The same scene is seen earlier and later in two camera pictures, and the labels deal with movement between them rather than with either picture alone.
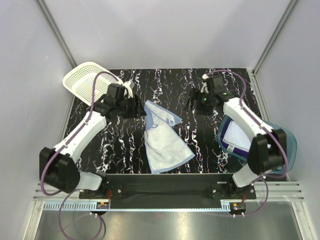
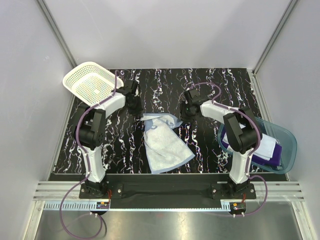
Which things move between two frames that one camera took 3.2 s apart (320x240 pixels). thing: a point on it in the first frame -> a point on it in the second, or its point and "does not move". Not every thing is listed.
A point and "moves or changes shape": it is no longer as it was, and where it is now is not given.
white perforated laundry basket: [79, 79] does not move
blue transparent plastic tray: [236, 141] does not move
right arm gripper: [195, 94] -> [183, 116]
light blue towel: [166, 144] moves or changes shape
